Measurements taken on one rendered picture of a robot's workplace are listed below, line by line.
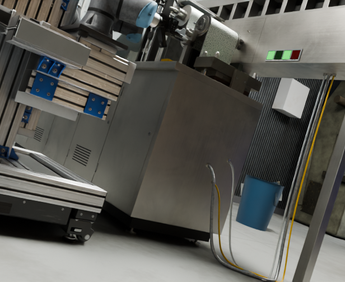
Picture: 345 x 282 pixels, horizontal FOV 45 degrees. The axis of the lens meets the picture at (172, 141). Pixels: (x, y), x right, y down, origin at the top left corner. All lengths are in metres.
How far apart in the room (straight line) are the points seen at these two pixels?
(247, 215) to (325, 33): 2.47
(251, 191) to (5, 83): 3.07
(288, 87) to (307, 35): 5.20
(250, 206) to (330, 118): 4.02
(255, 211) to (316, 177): 3.62
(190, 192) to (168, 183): 0.15
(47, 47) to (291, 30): 1.47
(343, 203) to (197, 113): 5.46
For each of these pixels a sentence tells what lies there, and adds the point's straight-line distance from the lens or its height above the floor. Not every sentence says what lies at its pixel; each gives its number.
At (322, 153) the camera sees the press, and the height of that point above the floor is 1.32.
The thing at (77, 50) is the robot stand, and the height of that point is 0.70.
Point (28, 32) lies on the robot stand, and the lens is 1.52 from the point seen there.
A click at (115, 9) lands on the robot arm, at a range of 1.79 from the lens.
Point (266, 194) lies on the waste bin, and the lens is 4.34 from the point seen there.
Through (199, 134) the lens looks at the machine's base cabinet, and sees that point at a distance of 2.20.
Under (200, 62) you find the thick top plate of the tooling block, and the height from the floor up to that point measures 0.99.
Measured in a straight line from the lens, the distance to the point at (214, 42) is 2.56.
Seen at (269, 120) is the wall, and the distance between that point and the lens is 7.67.
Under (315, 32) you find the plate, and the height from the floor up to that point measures 1.31.
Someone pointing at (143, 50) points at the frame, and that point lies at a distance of 2.81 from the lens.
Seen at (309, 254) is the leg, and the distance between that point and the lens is 2.24.
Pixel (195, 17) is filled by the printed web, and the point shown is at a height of 1.34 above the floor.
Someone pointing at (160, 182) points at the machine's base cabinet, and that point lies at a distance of 2.12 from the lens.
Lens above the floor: 0.45
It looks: 2 degrees up
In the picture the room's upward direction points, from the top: 18 degrees clockwise
